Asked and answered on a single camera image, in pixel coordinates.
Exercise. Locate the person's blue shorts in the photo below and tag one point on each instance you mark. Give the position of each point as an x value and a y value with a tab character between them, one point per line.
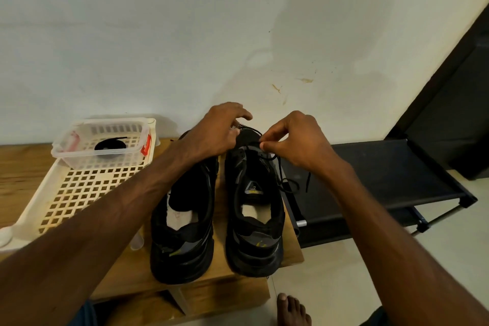
82	316

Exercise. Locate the person's right hand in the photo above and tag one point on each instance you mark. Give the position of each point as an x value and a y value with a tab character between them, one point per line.
302	142

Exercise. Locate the black shoe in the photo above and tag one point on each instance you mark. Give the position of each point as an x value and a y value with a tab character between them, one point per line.
256	242
183	245

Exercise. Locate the black shoelaces bundle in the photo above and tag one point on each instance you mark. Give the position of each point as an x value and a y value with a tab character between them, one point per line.
111	144

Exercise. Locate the small white plastic basket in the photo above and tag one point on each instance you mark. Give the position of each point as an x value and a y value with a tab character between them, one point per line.
72	158

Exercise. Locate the low wooden table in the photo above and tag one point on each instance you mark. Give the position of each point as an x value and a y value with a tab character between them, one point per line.
15	177

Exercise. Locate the person's left forearm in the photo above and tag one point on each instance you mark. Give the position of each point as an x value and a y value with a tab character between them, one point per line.
84	245

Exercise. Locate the large white plastic tray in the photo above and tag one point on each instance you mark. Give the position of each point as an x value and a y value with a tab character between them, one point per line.
76	188

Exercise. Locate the single black shoelace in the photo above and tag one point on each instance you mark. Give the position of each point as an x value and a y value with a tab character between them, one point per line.
289	181

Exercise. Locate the black shoe rack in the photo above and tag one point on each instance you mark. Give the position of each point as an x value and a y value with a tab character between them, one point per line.
374	173

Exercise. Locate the red label sticker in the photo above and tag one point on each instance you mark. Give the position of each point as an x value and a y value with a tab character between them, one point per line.
145	145

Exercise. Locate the dark door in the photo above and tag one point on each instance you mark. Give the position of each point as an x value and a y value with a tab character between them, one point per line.
455	108

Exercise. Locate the person's left hand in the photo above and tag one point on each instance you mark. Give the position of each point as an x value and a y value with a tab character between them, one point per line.
214	131

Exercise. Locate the person's right forearm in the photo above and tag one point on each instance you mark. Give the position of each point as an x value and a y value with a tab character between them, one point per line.
405	253

